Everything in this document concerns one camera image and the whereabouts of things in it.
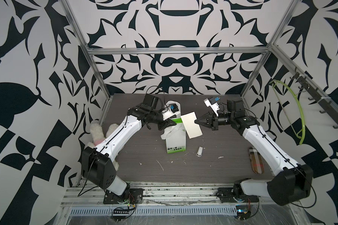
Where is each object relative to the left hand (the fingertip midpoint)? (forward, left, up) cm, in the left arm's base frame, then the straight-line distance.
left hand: (172, 118), depth 78 cm
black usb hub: (-39, +28, -26) cm, 55 cm away
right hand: (-7, -11, +7) cm, 15 cm away
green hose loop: (-15, -60, +6) cm, 62 cm away
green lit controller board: (-42, -33, -23) cm, 58 cm away
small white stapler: (-12, -16, -20) cm, 28 cm away
